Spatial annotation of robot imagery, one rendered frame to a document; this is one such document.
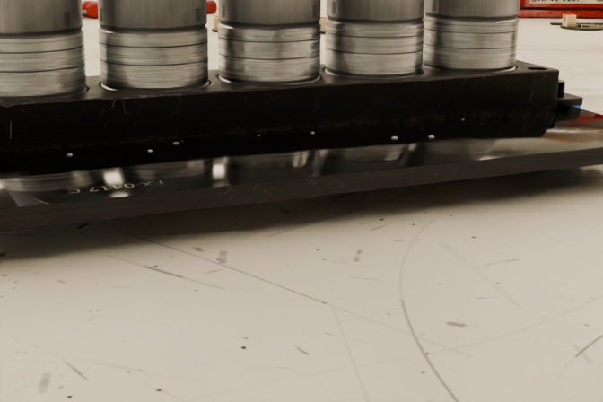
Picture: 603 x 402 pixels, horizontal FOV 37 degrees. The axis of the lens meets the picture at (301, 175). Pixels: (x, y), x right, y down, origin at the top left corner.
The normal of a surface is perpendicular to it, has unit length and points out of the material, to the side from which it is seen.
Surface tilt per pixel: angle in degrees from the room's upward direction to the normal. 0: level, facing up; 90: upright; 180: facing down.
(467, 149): 0
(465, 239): 0
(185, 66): 90
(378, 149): 0
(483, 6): 90
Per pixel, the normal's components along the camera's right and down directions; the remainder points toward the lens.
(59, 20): 0.77, 0.18
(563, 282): 0.01, -0.96
